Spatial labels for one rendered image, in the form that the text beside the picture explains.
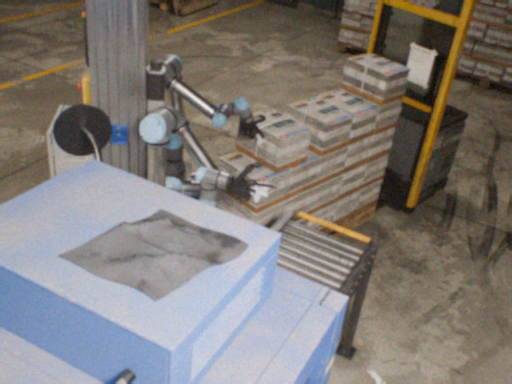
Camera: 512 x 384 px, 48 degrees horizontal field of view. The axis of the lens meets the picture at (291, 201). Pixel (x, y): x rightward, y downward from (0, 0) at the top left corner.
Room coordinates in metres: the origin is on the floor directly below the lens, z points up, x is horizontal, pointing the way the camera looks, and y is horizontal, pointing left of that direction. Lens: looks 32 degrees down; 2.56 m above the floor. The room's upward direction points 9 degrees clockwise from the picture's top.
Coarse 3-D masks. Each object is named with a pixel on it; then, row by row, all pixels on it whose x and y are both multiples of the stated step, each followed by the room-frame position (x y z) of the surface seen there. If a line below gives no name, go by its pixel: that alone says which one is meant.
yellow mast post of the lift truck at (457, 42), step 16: (464, 16) 4.14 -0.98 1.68; (464, 32) 4.15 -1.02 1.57; (448, 64) 4.15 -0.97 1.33; (448, 80) 4.14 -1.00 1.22; (448, 96) 4.19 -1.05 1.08; (432, 112) 4.18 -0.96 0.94; (432, 128) 4.14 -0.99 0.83; (432, 144) 4.17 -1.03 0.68; (416, 176) 4.15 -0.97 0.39; (416, 192) 4.15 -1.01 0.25
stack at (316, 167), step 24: (360, 144) 3.72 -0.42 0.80; (240, 168) 3.05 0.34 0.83; (264, 168) 3.10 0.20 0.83; (288, 168) 3.18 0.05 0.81; (312, 168) 3.32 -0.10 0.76; (336, 168) 3.53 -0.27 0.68; (360, 168) 3.76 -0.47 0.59; (288, 192) 3.16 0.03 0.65; (312, 192) 3.34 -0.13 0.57; (336, 192) 3.57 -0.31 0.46; (240, 216) 3.01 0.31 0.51; (264, 216) 2.99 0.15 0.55; (336, 216) 3.63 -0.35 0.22
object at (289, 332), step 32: (288, 288) 1.18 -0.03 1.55; (320, 288) 1.21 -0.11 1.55; (256, 320) 1.05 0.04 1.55; (288, 320) 1.07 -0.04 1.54; (320, 320) 1.08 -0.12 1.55; (0, 352) 0.83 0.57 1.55; (32, 352) 0.85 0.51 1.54; (224, 352) 0.93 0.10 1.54; (256, 352) 0.95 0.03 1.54; (288, 352) 0.96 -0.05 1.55; (320, 352) 1.04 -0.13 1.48
